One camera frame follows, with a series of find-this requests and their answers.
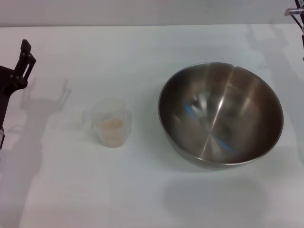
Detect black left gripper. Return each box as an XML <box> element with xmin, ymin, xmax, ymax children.
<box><xmin>0</xmin><ymin>39</ymin><xmax>37</xmax><ymax>149</ymax></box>

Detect clear plastic measuring cup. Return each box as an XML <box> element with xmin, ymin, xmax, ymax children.
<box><xmin>82</xmin><ymin>99</ymin><xmax>133</xmax><ymax>149</ymax></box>

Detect stainless steel mixing bowl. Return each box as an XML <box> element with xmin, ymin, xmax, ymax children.
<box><xmin>158</xmin><ymin>62</ymin><xmax>285</xmax><ymax>170</ymax></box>

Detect white rice grains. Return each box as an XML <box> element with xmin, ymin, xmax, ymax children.
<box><xmin>97</xmin><ymin>118</ymin><xmax>124</xmax><ymax>145</ymax></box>

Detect thin grey gripper cable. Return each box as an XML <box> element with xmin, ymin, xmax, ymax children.
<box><xmin>292</xmin><ymin>14</ymin><xmax>304</xmax><ymax>28</ymax></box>

